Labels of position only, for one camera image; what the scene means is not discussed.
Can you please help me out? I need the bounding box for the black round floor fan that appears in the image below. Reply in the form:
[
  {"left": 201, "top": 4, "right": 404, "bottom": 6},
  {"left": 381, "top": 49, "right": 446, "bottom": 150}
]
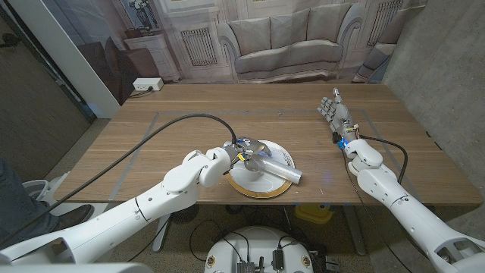
[{"left": 169, "top": 203, "right": 200, "bottom": 224}]

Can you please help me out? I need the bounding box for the yellow object under table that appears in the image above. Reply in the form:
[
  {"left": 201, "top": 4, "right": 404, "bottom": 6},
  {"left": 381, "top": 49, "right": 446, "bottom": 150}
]
[{"left": 294, "top": 203, "right": 335, "bottom": 224}]

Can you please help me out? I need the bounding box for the white chair base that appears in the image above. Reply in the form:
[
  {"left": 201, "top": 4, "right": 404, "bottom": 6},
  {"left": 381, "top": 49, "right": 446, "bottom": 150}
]
[{"left": 20, "top": 171, "right": 107, "bottom": 217}]

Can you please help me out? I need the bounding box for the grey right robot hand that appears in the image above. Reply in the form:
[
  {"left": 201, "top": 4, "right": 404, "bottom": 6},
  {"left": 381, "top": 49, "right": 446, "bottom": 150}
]
[{"left": 317, "top": 87, "right": 359, "bottom": 144}]

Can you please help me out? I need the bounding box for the white power strip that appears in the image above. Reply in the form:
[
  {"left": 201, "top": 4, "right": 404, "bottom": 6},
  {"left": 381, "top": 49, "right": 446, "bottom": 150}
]
[{"left": 132, "top": 77, "right": 164, "bottom": 92}]

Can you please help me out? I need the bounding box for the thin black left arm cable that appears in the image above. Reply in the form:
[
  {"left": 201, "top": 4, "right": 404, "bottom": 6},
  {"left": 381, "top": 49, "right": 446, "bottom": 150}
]
[{"left": 127, "top": 218, "right": 170, "bottom": 263}]

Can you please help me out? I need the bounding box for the printed living room backdrop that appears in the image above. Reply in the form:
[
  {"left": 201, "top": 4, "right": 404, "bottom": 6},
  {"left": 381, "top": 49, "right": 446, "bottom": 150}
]
[{"left": 40, "top": 0, "right": 428, "bottom": 106}]

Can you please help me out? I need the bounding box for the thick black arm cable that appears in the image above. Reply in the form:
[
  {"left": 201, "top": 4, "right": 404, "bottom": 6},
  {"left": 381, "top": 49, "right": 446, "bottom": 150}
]
[
  {"left": 0, "top": 112, "right": 238, "bottom": 247},
  {"left": 358, "top": 134, "right": 409, "bottom": 185}
]

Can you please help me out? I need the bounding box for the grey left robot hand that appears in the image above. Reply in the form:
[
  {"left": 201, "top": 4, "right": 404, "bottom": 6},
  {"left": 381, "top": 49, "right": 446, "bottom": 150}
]
[{"left": 223, "top": 136, "right": 274, "bottom": 174}]

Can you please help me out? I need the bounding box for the person leg with dark shoe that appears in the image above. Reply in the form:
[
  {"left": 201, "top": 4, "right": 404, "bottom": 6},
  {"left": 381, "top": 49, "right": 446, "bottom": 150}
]
[{"left": 0, "top": 157, "right": 95, "bottom": 251}]

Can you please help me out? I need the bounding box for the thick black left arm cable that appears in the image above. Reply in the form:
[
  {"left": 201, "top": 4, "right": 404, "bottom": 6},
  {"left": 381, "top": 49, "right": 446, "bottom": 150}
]
[{"left": 0, "top": 112, "right": 238, "bottom": 247}]

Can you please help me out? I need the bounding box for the white gold-rimmed paper plate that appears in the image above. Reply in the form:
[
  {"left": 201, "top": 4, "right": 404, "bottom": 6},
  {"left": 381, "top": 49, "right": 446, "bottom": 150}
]
[{"left": 226, "top": 139, "right": 296, "bottom": 199}]

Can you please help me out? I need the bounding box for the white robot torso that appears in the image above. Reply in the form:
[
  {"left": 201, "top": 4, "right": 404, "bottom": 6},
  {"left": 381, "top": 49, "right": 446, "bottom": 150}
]
[{"left": 203, "top": 226, "right": 314, "bottom": 273}]

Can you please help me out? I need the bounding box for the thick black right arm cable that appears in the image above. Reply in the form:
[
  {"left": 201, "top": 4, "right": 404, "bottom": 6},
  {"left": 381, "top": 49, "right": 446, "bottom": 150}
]
[{"left": 358, "top": 134, "right": 409, "bottom": 185}]

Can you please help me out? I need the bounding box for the white table leg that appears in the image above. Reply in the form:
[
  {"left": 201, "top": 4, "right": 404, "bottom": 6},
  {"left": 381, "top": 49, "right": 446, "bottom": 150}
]
[
  {"left": 343, "top": 204, "right": 368, "bottom": 257},
  {"left": 152, "top": 214, "right": 171, "bottom": 253}
]

